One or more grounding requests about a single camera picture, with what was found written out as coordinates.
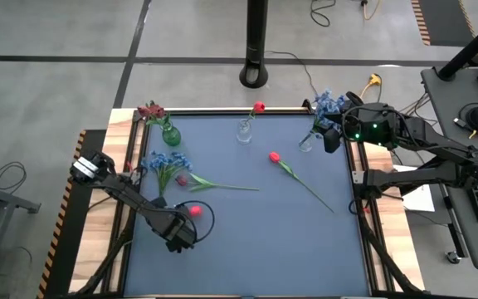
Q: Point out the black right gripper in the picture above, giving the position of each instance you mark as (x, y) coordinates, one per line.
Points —
(372, 124)

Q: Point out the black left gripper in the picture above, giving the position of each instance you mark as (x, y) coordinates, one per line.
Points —
(174, 228)

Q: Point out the bright red tulip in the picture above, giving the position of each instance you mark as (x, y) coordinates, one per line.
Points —
(274, 157)
(196, 211)
(259, 107)

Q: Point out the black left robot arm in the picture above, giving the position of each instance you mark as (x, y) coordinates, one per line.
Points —
(127, 193)

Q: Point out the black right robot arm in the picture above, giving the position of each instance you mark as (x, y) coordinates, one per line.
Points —
(430, 176)

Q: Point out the clear tall glass vase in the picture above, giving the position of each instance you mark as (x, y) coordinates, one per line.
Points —
(305, 145)

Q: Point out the clear ribbed glass vase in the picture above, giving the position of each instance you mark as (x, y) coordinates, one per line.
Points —
(244, 133)

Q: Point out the green glass vase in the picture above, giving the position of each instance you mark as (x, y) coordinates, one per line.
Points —
(172, 136)

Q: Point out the yellow power plug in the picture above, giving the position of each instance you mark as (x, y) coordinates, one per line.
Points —
(374, 79)

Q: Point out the blue-grey table mat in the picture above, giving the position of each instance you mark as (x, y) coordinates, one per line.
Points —
(243, 249)

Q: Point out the grey side table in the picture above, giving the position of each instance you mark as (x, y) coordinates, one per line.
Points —
(442, 95)

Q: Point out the black round pole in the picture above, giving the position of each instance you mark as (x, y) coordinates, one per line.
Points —
(255, 41)

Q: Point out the black mat with hazard edge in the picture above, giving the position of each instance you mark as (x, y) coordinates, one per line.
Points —
(66, 241)

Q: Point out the white paper sheet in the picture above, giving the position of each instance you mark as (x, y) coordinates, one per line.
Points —
(421, 201)

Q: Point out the hazard striped floor mat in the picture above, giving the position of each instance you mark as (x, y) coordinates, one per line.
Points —
(442, 21)

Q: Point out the black diagonal beam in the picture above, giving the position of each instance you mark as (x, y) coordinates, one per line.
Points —
(467, 52)

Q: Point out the grey desk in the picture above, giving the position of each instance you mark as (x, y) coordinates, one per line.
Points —
(471, 241)

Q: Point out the caster wheel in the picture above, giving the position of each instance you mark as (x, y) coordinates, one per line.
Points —
(454, 257)

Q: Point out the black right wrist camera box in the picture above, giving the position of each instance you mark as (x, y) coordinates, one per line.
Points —
(332, 141)

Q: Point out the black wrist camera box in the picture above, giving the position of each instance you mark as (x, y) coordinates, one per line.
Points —
(158, 202)
(332, 141)

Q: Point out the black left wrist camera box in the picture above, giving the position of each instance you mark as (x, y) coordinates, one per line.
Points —
(158, 202)

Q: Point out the black frame strut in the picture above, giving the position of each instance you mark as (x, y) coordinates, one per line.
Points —
(388, 261)
(106, 266)

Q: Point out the black table frame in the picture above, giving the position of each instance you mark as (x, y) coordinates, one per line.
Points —
(206, 111)

